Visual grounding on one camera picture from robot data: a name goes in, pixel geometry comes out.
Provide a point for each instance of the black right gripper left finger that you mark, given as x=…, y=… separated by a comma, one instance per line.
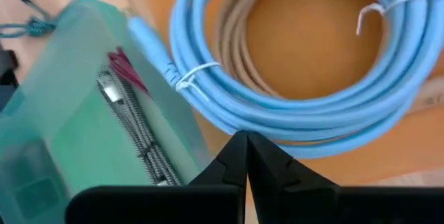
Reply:
x=194, y=203

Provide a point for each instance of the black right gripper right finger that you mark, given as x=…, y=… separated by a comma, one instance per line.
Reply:
x=312, y=203

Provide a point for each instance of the green translucent plastic tray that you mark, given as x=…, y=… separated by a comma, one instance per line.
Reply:
x=83, y=140

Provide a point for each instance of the orange translucent plastic tray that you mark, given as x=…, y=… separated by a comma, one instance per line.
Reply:
x=312, y=43

